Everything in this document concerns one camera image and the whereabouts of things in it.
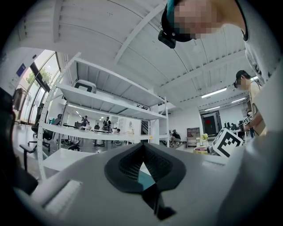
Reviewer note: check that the white metal shelving rack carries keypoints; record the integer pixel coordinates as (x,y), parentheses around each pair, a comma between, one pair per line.
(99,101)

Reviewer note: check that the person's head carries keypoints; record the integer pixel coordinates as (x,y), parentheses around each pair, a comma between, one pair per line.
(199,17)

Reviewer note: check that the black head-mounted camera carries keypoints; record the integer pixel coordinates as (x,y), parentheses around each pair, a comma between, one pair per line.
(167,39)

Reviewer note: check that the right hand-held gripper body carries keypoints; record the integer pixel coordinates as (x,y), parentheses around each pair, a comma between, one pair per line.
(227,142)

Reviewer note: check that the ceiling tube light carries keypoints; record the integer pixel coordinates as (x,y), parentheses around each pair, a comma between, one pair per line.
(238,100)
(212,108)
(214,92)

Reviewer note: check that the wooden shelf cabinet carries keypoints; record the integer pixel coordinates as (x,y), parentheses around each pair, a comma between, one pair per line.
(193,136)

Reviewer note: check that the person's grey shirt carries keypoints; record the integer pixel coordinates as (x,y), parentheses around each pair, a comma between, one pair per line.
(258,50)

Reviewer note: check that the glass door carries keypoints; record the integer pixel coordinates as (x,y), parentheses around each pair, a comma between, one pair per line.
(42,83)

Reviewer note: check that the yellow flower bunch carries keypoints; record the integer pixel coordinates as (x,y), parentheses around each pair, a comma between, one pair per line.
(204,137)

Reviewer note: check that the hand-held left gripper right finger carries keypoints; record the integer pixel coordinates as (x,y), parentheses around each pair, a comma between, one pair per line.
(194,187)

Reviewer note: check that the white case with dark window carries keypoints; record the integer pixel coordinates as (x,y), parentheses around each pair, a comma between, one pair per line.
(85,86)

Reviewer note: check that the blue wall poster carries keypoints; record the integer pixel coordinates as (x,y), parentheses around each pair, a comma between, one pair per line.
(21,70)

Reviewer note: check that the black mesh office chair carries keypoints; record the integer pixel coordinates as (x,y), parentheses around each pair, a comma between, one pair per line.
(35,126)

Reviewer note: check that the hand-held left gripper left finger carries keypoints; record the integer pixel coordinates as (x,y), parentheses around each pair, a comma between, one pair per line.
(88,194)

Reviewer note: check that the teal gift box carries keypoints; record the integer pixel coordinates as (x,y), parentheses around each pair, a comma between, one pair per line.
(146,179)

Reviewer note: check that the coat rack with clothes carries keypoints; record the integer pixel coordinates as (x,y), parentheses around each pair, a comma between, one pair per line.
(18,99)

